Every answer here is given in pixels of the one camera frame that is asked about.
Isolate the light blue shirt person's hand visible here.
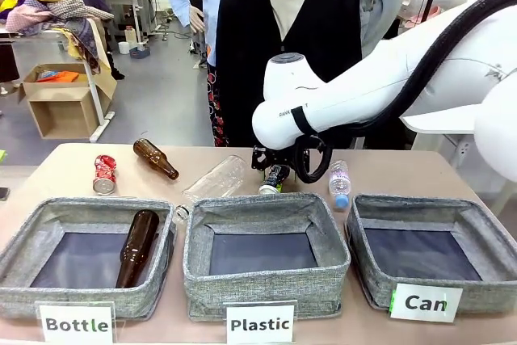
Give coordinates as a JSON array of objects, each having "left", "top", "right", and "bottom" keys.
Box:
[{"left": 188, "top": 6, "right": 206, "bottom": 35}]

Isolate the large clear plastic bottle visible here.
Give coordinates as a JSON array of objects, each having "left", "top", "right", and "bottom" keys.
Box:
[{"left": 172, "top": 154, "right": 248, "bottom": 225}]

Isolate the person in black cardigan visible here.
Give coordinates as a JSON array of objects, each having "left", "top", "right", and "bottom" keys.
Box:
[{"left": 214, "top": 0, "right": 364, "bottom": 149}]

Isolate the grey fabric basket plastic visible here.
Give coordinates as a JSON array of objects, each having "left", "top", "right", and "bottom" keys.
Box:
[{"left": 183, "top": 192, "right": 351, "bottom": 322}]

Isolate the grey fabric basket can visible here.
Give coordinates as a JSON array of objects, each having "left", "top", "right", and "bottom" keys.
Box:
[{"left": 345, "top": 193, "right": 517, "bottom": 315}]

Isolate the pile of colourful clothes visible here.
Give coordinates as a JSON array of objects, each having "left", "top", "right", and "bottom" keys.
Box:
[{"left": 0, "top": 0, "right": 116, "bottom": 71}]

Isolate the white label sign Plastic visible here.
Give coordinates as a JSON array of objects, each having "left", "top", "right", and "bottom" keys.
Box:
[{"left": 225, "top": 301, "right": 296, "bottom": 345}]

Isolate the brown glass bottle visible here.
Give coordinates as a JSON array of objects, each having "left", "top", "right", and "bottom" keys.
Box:
[
  {"left": 132, "top": 138, "right": 180, "bottom": 181},
  {"left": 115, "top": 209, "right": 161, "bottom": 289}
]

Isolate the white framed side table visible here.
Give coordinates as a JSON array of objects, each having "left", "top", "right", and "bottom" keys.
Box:
[{"left": 0, "top": 17, "right": 116, "bottom": 144}]

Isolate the small blue-capped water bottle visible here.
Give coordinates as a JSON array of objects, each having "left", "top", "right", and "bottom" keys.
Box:
[{"left": 328, "top": 160, "right": 351, "bottom": 212}]

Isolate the white label sign Bottle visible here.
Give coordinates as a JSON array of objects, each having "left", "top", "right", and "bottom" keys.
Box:
[{"left": 37, "top": 303, "right": 116, "bottom": 344}]

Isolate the black corrugated cable hose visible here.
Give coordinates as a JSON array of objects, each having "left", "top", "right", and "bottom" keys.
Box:
[{"left": 293, "top": 0, "right": 517, "bottom": 185}]

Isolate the pink plastic basin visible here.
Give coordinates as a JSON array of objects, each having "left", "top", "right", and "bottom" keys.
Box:
[{"left": 402, "top": 5, "right": 442, "bottom": 30}]

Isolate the open cardboard box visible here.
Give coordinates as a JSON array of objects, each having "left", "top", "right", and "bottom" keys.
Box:
[{"left": 17, "top": 62, "right": 119, "bottom": 141}]

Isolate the crushed red drink can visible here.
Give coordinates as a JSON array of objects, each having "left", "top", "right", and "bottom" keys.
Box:
[{"left": 92, "top": 154, "right": 118, "bottom": 196}]

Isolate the orange cloth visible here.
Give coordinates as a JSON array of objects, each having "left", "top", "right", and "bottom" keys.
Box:
[{"left": 36, "top": 69, "right": 81, "bottom": 84}]

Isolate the black and green drink can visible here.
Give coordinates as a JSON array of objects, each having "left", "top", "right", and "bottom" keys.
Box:
[{"left": 258, "top": 163, "right": 291, "bottom": 196}]

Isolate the grey fabric basket bottle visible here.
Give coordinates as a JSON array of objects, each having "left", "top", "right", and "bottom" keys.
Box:
[{"left": 0, "top": 196, "right": 178, "bottom": 321}]

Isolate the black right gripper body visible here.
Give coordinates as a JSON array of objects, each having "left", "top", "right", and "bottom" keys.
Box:
[{"left": 264, "top": 144, "right": 299, "bottom": 170}]

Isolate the white label sign Can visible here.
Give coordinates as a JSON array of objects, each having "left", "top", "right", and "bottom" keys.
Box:
[{"left": 389, "top": 283, "right": 464, "bottom": 324}]

